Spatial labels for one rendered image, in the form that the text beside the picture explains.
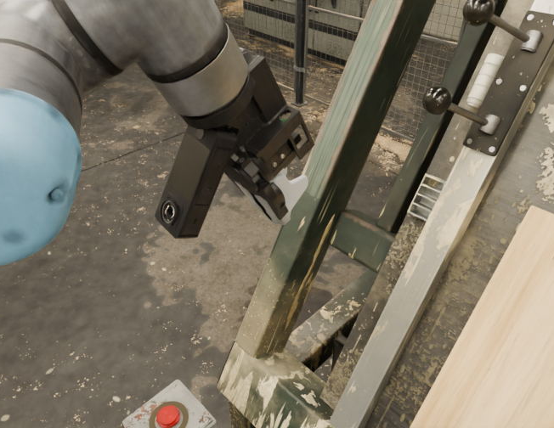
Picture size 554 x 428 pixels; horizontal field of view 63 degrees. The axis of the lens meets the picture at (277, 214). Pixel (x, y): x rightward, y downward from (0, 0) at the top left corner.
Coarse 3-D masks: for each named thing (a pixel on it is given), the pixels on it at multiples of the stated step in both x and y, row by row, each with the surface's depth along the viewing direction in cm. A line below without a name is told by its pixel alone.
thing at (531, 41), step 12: (468, 0) 58; (480, 0) 57; (492, 0) 57; (468, 12) 57; (480, 12) 57; (492, 12) 57; (480, 24) 58; (504, 24) 60; (516, 36) 61; (528, 36) 61; (540, 36) 61; (528, 48) 62
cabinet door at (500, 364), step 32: (544, 224) 64; (512, 256) 66; (544, 256) 64; (512, 288) 66; (544, 288) 64; (480, 320) 68; (512, 320) 66; (544, 320) 64; (480, 352) 68; (512, 352) 66; (544, 352) 64; (448, 384) 71; (480, 384) 68; (512, 384) 66; (544, 384) 63; (416, 416) 74; (448, 416) 71; (480, 416) 68; (512, 416) 66; (544, 416) 63
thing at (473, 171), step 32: (544, 0) 63; (544, 64) 63; (512, 128) 66; (480, 160) 67; (448, 192) 70; (480, 192) 68; (448, 224) 70; (416, 256) 73; (448, 256) 71; (416, 288) 72; (384, 320) 76; (416, 320) 75; (384, 352) 75; (352, 384) 79; (384, 384) 78; (352, 416) 79
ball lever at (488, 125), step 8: (432, 88) 60; (440, 88) 60; (424, 96) 61; (432, 96) 60; (440, 96) 59; (448, 96) 60; (424, 104) 61; (432, 104) 60; (440, 104) 60; (448, 104) 60; (432, 112) 61; (440, 112) 61; (456, 112) 63; (464, 112) 63; (472, 120) 64; (480, 120) 64; (488, 120) 65; (496, 120) 64; (480, 128) 66; (488, 128) 65; (496, 128) 65
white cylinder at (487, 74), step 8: (488, 56) 68; (496, 56) 67; (488, 64) 68; (496, 64) 67; (480, 72) 69; (488, 72) 68; (496, 72) 68; (480, 80) 68; (488, 80) 68; (472, 88) 69; (480, 88) 68; (488, 88) 68; (472, 96) 69; (480, 96) 68; (472, 104) 69; (480, 104) 69
